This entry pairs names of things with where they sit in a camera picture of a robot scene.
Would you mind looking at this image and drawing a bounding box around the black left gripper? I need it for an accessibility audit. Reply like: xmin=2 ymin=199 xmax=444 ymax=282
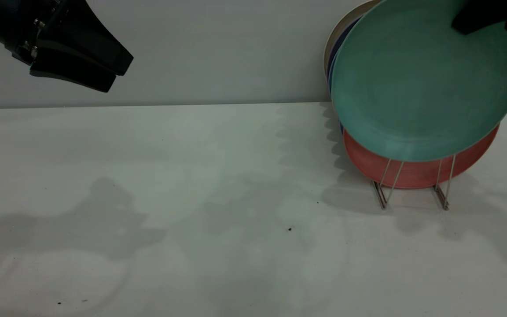
xmin=0 ymin=0 xmax=134 ymax=93

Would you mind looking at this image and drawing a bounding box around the green round plate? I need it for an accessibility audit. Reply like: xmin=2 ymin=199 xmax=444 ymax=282
xmin=331 ymin=0 xmax=507 ymax=162

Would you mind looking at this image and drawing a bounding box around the dark navy round plate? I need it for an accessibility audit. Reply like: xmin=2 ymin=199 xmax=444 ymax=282
xmin=327 ymin=15 xmax=364 ymax=71

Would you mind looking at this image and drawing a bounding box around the red round plate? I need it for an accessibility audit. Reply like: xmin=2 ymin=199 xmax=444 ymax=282
xmin=343 ymin=125 xmax=500 ymax=190

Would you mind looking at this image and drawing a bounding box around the metal wire plate rack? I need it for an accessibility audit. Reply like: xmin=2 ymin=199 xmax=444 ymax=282
xmin=371 ymin=155 xmax=457 ymax=211

